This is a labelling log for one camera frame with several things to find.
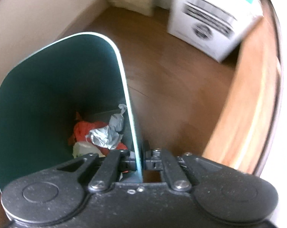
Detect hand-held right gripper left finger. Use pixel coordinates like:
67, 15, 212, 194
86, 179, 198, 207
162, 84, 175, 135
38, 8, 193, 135
56, 149, 137, 192

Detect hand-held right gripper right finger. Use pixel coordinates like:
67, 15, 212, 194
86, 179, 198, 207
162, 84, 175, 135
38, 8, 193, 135
143, 147, 220, 192

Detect white paper scrap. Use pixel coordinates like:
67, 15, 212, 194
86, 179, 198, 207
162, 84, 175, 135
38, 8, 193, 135
73, 141, 106, 158

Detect white wrapper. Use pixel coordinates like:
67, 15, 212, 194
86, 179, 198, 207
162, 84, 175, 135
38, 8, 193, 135
86, 104, 128, 150

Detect large red foam net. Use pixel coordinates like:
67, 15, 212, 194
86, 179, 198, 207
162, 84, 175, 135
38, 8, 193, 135
68, 120, 129, 151

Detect teal plastic bin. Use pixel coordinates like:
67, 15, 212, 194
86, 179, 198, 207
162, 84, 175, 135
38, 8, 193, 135
0, 31, 144, 193

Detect white cardboard box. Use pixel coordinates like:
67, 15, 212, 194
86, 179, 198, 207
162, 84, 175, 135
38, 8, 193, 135
166, 0, 264, 63

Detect wooden bed frame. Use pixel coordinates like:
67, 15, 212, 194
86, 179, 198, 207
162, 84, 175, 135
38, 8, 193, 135
201, 0, 284, 175

